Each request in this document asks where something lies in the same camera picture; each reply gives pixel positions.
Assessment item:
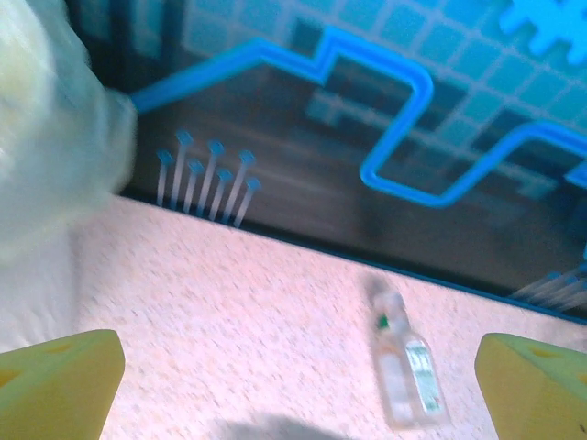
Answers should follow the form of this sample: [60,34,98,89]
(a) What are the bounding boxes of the white plastic bin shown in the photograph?
[0,0,138,352]

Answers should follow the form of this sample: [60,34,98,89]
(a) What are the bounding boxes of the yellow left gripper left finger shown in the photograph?
[0,328,126,440]

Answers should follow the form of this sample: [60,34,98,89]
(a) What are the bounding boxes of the clear bottle green white label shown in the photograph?
[364,274,453,432]

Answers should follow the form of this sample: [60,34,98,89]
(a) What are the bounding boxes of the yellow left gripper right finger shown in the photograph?
[475,333,587,440]

